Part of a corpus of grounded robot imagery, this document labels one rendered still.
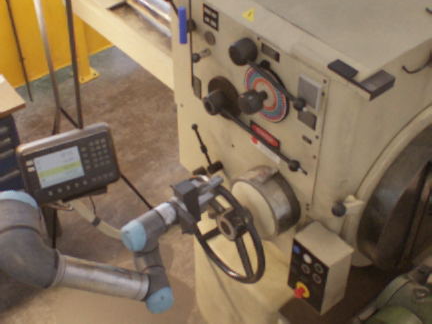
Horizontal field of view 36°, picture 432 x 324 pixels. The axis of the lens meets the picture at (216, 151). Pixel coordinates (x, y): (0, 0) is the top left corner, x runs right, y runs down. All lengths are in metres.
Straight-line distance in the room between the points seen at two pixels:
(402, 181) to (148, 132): 2.60
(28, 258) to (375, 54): 0.97
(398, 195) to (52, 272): 0.99
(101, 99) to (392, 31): 3.08
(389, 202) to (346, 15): 0.55
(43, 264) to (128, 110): 2.99
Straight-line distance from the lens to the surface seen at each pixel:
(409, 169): 1.98
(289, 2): 1.90
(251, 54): 1.85
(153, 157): 4.15
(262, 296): 2.74
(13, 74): 4.57
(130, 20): 3.12
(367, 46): 1.75
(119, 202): 3.91
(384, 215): 2.00
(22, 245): 1.60
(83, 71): 4.81
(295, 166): 1.87
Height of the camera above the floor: 2.86
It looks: 43 degrees down
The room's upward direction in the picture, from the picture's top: straight up
